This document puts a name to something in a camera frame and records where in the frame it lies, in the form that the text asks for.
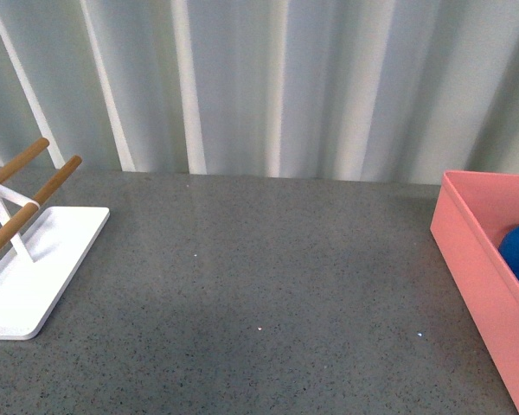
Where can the white pleated curtain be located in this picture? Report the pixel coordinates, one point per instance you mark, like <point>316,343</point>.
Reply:
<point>374,91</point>

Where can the pink plastic box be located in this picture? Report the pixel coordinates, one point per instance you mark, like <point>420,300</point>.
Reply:
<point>473,213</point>

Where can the white towel rack stand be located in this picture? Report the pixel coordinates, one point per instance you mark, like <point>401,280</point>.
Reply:
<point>45,247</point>

